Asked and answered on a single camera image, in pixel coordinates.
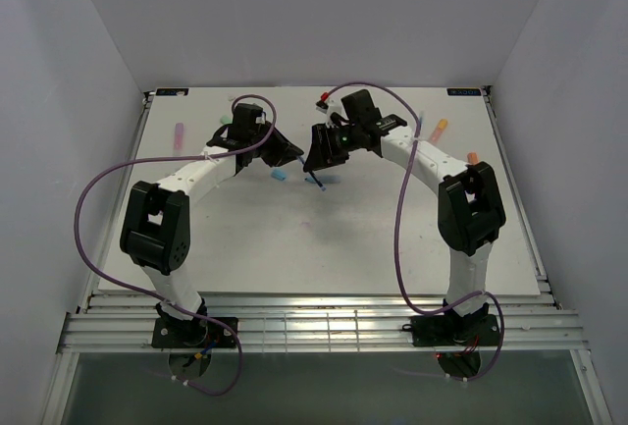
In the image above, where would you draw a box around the orange pink highlighter pen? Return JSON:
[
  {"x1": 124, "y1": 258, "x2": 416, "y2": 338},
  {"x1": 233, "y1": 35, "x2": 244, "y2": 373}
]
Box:
[{"x1": 428, "y1": 119, "x2": 448, "y2": 145}]

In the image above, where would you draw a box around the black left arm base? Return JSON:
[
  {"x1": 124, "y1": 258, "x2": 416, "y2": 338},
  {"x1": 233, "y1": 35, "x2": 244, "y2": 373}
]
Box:
[{"x1": 151, "y1": 304, "x2": 238, "y2": 349}]

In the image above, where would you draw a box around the light blue highlighter body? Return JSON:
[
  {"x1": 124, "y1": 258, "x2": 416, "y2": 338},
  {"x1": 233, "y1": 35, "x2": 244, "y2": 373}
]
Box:
[{"x1": 305, "y1": 175, "x2": 341, "y2": 186}]

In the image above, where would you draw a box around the blue label sticker right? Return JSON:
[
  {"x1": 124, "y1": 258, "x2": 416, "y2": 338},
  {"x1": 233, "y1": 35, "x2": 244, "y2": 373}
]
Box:
[{"x1": 446, "y1": 87, "x2": 483, "y2": 97}]

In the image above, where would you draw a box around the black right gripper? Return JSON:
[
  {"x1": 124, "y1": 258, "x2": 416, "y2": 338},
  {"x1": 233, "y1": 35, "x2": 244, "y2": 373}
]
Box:
[{"x1": 303, "y1": 123, "x2": 361, "y2": 173}]

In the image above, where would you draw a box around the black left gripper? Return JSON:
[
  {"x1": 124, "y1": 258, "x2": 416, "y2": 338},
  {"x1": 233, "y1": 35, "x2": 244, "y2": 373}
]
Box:
[{"x1": 249, "y1": 122, "x2": 303, "y2": 168}]

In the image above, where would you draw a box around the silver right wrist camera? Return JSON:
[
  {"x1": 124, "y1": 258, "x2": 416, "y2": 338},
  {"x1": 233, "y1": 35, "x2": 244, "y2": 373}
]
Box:
[{"x1": 315, "y1": 92, "x2": 345, "y2": 128}]

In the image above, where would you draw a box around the light blue highlighter cap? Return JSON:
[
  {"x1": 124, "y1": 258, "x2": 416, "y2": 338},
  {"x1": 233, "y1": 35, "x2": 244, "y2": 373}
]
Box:
[{"x1": 271, "y1": 168, "x2": 288, "y2": 182}]

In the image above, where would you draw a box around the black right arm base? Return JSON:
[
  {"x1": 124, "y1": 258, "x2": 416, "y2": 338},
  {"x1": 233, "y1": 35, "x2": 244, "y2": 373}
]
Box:
[{"x1": 401, "y1": 302, "x2": 501, "y2": 346}]

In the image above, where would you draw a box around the orange capped marker pen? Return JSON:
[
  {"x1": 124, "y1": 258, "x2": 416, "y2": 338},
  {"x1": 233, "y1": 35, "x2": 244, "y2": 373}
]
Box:
[{"x1": 467, "y1": 152, "x2": 479, "y2": 165}]

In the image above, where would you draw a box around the blue label sticker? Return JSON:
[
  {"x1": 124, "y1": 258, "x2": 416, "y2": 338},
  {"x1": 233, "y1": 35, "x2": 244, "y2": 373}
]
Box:
[
  {"x1": 155, "y1": 87, "x2": 189, "y2": 97},
  {"x1": 446, "y1": 87, "x2": 483, "y2": 97}
]

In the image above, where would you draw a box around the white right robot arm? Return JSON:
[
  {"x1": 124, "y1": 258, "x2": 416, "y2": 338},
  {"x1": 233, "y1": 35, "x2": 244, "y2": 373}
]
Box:
[{"x1": 303, "y1": 89, "x2": 506, "y2": 344}]

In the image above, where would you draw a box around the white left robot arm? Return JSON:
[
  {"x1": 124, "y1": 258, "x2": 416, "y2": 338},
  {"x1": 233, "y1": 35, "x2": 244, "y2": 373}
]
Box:
[{"x1": 120, "y1": 103, "x2": 303, "y2": 346}]

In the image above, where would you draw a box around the blue label sticker left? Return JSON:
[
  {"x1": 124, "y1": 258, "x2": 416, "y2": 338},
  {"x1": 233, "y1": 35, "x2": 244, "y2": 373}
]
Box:
[{"x1": 155, "y1": 87, "x2": 189, "y2": 97}]

